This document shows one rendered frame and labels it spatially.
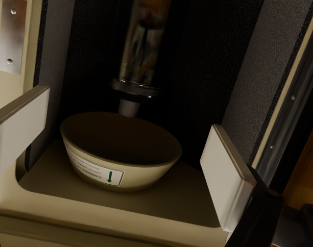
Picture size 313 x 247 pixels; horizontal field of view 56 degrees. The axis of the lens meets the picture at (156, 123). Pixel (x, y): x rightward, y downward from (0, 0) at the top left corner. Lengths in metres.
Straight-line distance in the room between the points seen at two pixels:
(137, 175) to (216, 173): 0.21
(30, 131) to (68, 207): 0.21
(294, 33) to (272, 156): 0.13
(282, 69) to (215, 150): 0.18
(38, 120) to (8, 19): 0.16
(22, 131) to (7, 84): 0.18
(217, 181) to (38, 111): 0.11
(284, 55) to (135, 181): 0.23
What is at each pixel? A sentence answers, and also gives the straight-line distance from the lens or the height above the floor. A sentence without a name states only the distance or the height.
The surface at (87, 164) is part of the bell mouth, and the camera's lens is 0.38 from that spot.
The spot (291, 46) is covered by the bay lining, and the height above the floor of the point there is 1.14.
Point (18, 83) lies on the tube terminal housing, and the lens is 0.33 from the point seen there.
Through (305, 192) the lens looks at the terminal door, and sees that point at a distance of 0.31.
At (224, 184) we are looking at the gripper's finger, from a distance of 0.16.
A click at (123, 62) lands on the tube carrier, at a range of 0.36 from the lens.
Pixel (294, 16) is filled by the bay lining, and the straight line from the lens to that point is 0.36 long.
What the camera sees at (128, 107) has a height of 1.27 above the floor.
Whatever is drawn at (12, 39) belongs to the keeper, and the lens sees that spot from 0.33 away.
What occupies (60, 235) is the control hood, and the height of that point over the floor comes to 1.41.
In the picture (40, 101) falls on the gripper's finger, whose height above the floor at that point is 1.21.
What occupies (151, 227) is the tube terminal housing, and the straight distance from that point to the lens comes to 0.39.
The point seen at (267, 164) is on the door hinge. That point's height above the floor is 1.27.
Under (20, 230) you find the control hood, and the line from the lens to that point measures 0.39.
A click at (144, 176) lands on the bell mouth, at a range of 0.38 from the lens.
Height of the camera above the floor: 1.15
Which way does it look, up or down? 20 degrees up
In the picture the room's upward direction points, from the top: 165 degrees counter-clockwise
